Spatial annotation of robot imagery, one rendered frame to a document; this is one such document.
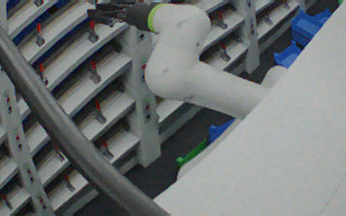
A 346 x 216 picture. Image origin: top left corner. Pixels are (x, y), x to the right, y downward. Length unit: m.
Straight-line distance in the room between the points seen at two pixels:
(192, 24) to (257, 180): 1.11
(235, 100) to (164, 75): 0.18
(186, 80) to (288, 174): 1.11
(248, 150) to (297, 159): 0.05
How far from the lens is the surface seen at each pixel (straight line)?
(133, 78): 2.52
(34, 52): 2.01
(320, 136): 0.54
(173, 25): 1.60
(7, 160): 2.18
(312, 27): 3.54
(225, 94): 1.66
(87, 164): 0.45
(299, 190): 0.49
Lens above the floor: 2.11
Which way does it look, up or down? 44 degrees down
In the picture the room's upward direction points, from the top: 4 degrees counter-clockwise
